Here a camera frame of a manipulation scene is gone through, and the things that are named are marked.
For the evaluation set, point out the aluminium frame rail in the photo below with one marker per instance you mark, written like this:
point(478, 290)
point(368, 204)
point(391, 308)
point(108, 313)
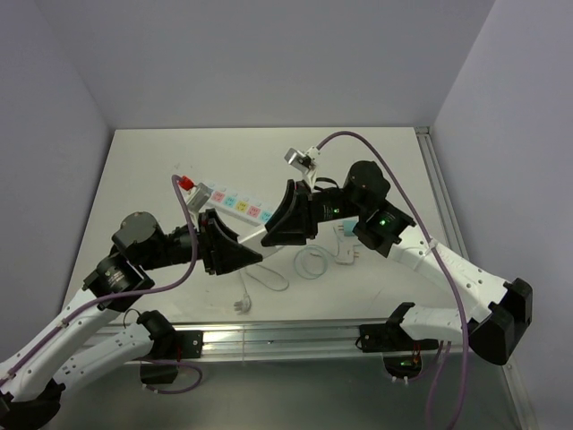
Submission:
point(295, 302)

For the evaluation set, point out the white colourful power strip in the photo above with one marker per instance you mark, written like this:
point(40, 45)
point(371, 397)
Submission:
point(239, 205)

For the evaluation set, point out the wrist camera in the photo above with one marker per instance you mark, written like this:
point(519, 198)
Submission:
point(196, 199)
point(306, 162)

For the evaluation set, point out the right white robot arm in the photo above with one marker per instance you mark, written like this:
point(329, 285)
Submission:
point(490, 314)

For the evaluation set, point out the white charger block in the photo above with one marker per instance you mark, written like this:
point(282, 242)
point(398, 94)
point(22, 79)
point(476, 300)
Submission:
point(253, 238)

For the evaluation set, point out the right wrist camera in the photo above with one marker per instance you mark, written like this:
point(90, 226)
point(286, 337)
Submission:
point(306, 162)

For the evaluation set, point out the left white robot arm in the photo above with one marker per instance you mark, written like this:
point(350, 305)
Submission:
point(35, 380)

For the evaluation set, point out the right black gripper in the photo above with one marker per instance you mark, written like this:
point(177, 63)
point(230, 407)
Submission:
point(305, 218)

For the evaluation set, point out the white two-pin plug adapter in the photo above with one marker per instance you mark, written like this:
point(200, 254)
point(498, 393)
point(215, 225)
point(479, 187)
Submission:
point(347, 244)

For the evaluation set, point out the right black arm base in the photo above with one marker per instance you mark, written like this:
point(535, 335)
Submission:
point(387, 338)

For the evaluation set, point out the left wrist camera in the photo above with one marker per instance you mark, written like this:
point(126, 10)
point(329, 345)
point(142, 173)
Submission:
point(196, 199)

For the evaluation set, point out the teal charger plug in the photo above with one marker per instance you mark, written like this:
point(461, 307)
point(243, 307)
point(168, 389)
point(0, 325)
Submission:
point(346, 227)

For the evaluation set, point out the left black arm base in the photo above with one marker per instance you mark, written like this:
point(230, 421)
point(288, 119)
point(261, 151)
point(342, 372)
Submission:
point(159, 367)

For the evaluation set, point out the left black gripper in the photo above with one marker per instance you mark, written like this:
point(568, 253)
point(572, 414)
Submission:
point(219, 245)

